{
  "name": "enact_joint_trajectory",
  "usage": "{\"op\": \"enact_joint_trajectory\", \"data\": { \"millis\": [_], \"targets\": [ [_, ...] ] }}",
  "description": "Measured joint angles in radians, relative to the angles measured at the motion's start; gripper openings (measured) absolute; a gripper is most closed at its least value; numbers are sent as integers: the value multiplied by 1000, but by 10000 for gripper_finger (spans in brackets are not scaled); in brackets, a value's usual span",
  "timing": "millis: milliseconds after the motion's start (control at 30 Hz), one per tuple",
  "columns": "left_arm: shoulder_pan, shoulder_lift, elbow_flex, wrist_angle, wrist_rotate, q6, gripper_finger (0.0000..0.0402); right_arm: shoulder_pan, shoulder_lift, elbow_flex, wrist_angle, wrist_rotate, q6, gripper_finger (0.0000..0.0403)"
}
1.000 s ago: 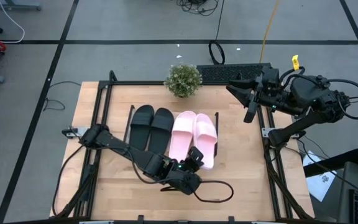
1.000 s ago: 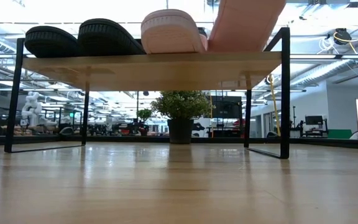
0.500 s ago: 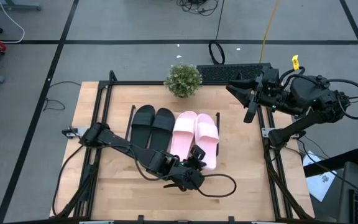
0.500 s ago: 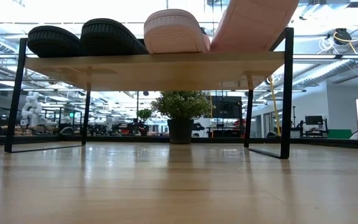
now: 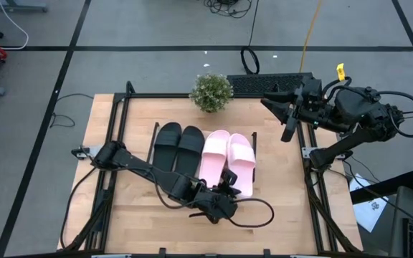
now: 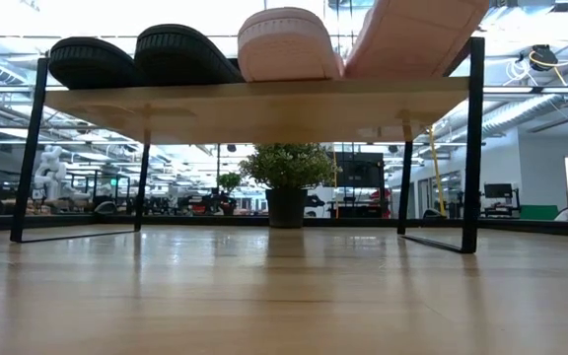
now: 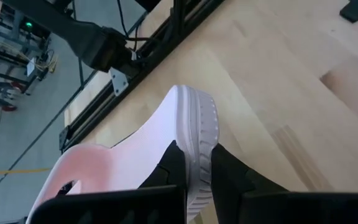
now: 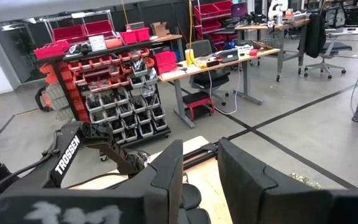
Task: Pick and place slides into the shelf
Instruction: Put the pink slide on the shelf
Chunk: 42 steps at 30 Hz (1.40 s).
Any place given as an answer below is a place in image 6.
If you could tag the pink slide sandal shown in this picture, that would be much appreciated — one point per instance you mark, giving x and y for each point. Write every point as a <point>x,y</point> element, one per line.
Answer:
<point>284,47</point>
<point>412,37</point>

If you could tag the black slide sandal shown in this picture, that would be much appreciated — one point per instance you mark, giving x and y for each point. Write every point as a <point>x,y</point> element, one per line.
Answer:
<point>180,54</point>
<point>92,64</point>

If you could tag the wooden shelf with black legs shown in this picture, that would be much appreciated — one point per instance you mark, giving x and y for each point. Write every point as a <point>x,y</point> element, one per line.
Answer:
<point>264,111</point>

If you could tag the green potted plant black pot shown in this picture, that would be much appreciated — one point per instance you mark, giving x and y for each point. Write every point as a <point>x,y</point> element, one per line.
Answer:
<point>286,167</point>

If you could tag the small background potted plant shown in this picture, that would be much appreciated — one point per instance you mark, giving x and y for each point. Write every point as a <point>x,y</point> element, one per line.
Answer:
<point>229,182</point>

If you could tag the black monitor on stand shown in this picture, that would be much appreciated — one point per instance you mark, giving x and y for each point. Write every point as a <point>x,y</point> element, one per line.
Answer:
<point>498,190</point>

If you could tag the green panel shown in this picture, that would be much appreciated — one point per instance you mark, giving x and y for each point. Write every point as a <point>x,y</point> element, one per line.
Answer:
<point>538,212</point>

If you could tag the black metal table frame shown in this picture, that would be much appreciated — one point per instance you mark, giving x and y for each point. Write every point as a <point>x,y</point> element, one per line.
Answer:
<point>535,226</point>

